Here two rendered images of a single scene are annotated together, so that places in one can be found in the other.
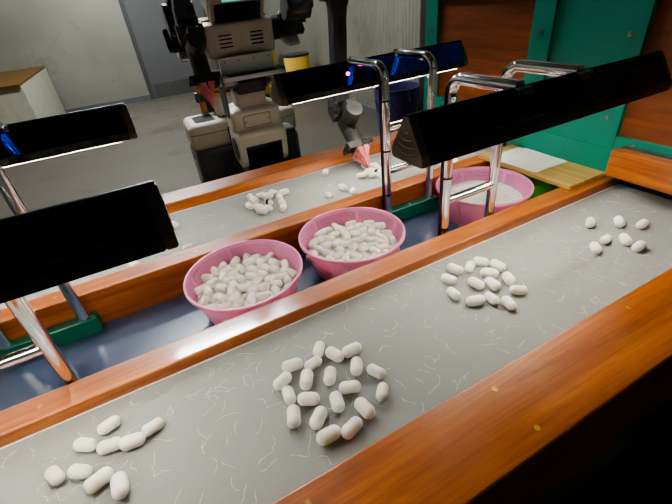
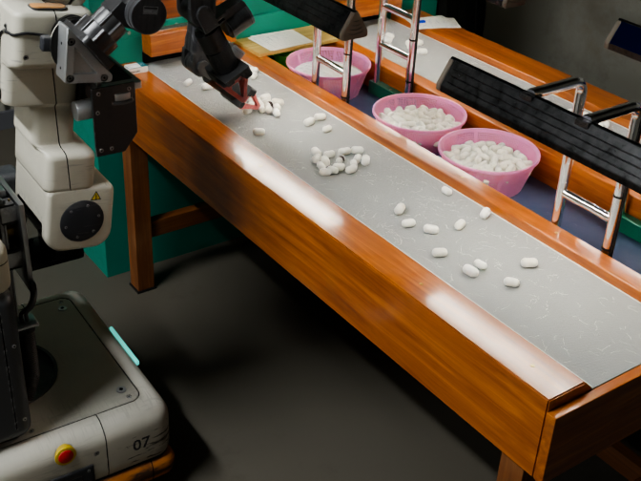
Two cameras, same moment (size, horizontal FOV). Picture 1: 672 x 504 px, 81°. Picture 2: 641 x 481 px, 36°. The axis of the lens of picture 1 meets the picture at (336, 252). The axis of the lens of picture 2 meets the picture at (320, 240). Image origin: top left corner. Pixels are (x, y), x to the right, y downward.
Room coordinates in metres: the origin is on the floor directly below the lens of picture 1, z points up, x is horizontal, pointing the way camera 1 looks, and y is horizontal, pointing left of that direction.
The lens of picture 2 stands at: (1.65, 2.39, 1.87)
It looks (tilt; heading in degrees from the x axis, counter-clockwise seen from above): 31 degrees down; 258
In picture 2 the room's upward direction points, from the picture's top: 3 degrees clockwise
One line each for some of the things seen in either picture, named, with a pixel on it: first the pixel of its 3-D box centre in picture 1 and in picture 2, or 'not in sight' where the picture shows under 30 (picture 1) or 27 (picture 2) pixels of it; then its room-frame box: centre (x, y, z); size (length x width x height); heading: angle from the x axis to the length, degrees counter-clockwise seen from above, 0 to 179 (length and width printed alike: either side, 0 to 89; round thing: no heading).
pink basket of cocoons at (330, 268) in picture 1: (352, 247); (418, 126); (0.85, -0.04, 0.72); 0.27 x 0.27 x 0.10
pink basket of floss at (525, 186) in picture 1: (481, 198); (327, 75); (1.03, -0.44, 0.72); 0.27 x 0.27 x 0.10
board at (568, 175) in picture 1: (536, 164); (289, 39); (1.12, -0.64, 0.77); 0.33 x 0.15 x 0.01; 24
